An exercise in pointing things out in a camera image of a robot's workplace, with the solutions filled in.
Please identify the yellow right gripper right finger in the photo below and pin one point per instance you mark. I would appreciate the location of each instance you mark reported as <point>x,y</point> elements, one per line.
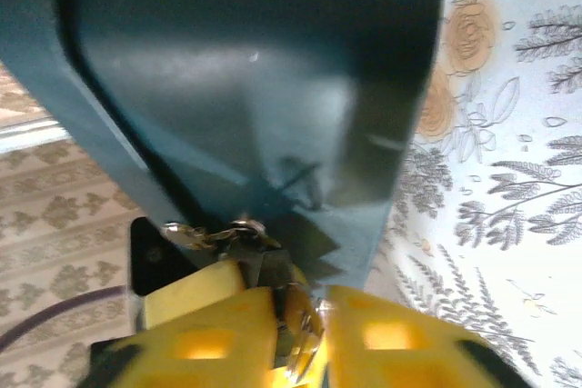
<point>409,315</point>

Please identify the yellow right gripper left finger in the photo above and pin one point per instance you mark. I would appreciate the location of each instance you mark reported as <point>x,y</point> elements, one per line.
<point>236,320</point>

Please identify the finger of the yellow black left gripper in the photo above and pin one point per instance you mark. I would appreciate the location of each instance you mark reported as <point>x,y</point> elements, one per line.
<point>191,290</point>

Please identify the small black padlock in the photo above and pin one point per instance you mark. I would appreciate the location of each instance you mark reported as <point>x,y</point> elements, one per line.
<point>268,267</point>

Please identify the starry night print tin box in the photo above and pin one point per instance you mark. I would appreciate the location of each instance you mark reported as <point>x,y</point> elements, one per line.
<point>227,88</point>

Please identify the floral tablecloth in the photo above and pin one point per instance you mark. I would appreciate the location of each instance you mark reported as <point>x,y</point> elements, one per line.
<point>500,224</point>

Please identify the aluminium frame side rail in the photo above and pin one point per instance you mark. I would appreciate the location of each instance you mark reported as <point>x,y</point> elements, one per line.
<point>27,133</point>

